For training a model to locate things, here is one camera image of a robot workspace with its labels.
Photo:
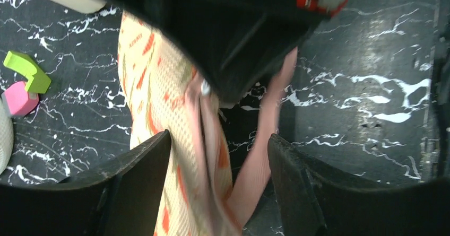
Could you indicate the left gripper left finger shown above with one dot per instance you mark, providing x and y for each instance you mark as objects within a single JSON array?
[{"x": 119, "y": 197}]

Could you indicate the round beige zip pouch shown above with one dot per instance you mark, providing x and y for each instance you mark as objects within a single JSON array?
[{"x": 7, "y": 136}]

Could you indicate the pink block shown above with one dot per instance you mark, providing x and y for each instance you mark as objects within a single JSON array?
[{"x": 17, "y": 101}]

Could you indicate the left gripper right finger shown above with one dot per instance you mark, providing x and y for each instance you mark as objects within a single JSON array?
[{"x": 315, "y": 198}]

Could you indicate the floral mesh laundry bag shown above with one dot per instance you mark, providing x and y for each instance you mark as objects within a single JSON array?
[{"x": 164, "y": 91}]

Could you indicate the green block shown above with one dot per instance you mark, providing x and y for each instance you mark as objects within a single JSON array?
[{"x": 37, "y": 80}]

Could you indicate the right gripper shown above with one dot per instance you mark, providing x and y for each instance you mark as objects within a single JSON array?
[{"x": 233, "y": 43}]

